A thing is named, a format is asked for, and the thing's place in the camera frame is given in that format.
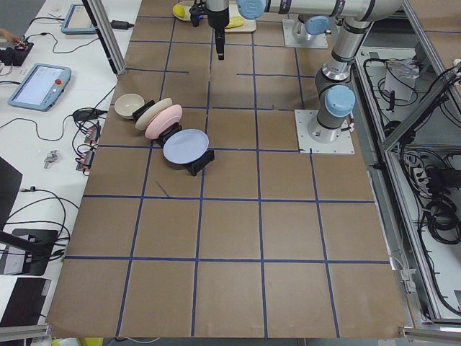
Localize blue plate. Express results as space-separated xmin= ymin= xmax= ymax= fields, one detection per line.
xmin=163 ymin=129 xmax=209 ymax=164

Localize yellow bread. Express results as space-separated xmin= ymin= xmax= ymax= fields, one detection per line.
xmin=225 ymin=16 xmax=245 ymax=30

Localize pink plate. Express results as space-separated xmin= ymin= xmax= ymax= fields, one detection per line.
xmin=145 ymin=105 xmax=182 ymax=140

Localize cream plate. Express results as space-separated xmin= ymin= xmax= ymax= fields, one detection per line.
xmin=133 ymin=98 xmax=172 ymax=130

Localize white rectangular tray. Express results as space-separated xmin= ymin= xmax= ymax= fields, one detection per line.
xmin=187 ymin=0 xmax=257 ymax=34

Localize white oval dish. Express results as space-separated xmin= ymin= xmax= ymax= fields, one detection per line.
xmin=172 ymin=1 xmax=194 ymax=22

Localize yellow lemon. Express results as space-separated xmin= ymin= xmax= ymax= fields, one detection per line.
xmin=172 ymin=4 xmax=186 ymax=19

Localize black power adapter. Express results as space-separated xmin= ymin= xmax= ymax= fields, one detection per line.
xmin=110 ymin=20 xmax=134 ymax=30

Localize cream bowl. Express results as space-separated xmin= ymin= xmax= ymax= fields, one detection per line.
xmin=114 ymin=94 xmax=145 ymax=119

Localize black dish rack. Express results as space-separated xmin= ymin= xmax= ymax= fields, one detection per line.
xmin=132 ymin=98 xmax=215 ymax=176

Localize far teach pendant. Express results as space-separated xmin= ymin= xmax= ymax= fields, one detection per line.
xmin=61 ymin=4 xmax=96 ymax=35

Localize teach pendant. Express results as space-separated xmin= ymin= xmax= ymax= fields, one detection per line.
xmin=7 ymin=63 xmax=72 ymax=112
xmin=61 ymin=4 xmax=96 ymax=35

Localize near teach pendant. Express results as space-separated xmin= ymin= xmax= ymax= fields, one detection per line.
xmin=7 ymin=63 xmax=72 ymax=112

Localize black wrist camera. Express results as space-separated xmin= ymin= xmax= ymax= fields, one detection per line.
xmin=189 ymin=1 xmax=206 ymax=27

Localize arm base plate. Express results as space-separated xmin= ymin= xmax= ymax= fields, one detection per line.
xmin=282 ymin=19 xmax=328 ymax=49
xmin=295 ymin=110 xmax=355 ymax=155

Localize aluminium frame post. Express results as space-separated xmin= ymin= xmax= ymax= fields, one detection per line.
xmin=82 ymin=0 xmax=126 ymax=76

